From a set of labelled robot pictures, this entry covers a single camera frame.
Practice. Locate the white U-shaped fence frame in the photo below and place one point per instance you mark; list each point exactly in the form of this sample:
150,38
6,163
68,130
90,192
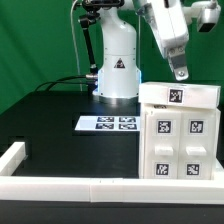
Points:
98,190

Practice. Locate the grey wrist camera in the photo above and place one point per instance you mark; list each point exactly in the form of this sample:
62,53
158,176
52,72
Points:
206,13

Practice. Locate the small white tagged box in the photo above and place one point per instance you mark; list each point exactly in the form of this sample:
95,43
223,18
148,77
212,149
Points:
182,95

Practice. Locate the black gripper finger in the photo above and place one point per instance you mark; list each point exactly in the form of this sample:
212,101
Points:
177,62

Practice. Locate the white fiducial marker sheet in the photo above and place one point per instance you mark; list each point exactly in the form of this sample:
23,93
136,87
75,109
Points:
108,123

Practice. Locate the white cabinet body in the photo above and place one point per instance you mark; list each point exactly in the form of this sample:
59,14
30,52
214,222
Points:
151,110

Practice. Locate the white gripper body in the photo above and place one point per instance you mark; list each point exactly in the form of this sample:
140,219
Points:
167,21

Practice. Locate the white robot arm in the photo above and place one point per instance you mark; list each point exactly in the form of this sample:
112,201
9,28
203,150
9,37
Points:
119,77

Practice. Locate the white cabinet door panel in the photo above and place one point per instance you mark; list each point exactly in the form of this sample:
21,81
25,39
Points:
197,146
161,147

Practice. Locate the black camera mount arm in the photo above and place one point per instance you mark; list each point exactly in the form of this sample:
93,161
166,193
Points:
92,15

